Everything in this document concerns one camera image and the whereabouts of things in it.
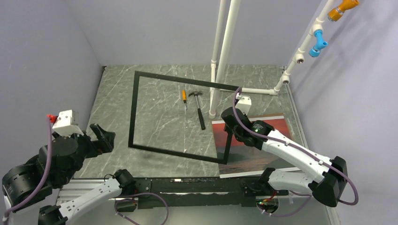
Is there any red sunset photo print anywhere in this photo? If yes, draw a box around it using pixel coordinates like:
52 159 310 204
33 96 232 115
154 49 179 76
212 117 299 179

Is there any black wooden picture frame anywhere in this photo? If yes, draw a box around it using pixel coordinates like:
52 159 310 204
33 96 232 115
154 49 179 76
128 70 240 165

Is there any orange handled screwdriver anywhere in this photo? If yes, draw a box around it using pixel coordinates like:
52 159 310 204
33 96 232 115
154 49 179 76
182 90 187 111

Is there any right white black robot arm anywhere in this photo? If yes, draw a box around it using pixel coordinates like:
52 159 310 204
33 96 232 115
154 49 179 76
221 107 348 207

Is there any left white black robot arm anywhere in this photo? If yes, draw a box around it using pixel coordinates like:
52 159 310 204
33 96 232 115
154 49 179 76
2 124 136 225

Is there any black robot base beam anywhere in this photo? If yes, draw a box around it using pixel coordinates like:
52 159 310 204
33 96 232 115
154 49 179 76
104 177 290 213

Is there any white PVC pipe structure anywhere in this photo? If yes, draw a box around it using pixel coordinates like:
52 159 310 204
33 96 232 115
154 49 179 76
209 0 338 120

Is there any steel claw hammer black grip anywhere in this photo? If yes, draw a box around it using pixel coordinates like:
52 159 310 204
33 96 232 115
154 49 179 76
188 91 206 130

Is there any blue pipe fitting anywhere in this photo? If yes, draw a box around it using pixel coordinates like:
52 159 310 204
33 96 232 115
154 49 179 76
308 30 328 58

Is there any orange pipe fitting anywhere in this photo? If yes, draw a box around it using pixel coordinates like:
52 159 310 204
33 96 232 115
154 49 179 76
328 0 360 22

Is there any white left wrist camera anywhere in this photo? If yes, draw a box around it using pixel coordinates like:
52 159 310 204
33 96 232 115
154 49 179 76
47 110 84 136

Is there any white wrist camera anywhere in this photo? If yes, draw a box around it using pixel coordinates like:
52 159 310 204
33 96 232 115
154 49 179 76
47 110 84 136
235 95 252 115

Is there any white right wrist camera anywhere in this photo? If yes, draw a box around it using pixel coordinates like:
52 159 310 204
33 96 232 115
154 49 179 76
235 95 252 115

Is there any aluminium extrusion rail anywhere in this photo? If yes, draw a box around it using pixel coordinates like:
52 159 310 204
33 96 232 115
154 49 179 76
56 179 105 205

